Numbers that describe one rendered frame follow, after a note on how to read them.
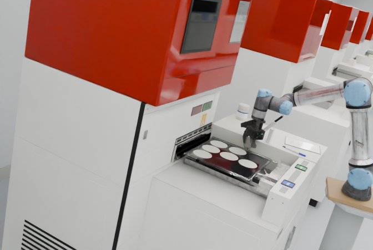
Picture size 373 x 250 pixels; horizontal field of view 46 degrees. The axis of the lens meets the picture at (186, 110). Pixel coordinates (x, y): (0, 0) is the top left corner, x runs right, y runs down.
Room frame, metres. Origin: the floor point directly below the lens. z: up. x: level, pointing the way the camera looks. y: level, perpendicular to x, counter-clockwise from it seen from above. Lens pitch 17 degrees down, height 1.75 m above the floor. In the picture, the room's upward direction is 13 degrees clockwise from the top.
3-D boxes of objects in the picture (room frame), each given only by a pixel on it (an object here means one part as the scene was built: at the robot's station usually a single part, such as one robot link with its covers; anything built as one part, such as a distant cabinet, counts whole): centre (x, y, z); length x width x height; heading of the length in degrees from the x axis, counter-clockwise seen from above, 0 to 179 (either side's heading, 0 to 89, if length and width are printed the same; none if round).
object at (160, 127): (2.08, 0.01, 1.02); 0.81 x 0.03 x 0.40; 156
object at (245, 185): (2.03, -0.28, 0.84); 0.50 x 0.02 x 0.03; 66
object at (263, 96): (2.29, -0.39, 1.21); 0.09 x 0.08 x 0.11; 66
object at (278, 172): (2.07, -0.52, 0.87); 0.36 x 0.08 x 0.03; 156
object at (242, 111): (2.67, -0.35, 1.01); 0.07 x 0.07 x 0.10
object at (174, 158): (2.24, -0.08, 0.89); 0.44 x 0.02 x 0.10; 156
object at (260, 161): (2.17, -0.27, 0.90); 0.34 x 0.34 x 0.01; 66
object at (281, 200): (1.96, -0.58, 0.89); 0.55 x 0.09 x 0.14; 156
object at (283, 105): (2.26, -0.49, 1.21); 0.11 x 0.11 x 0.08; 66
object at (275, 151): (2.48, -0.52, 0.89); 0.62 x 0.35 x 0.14; 66
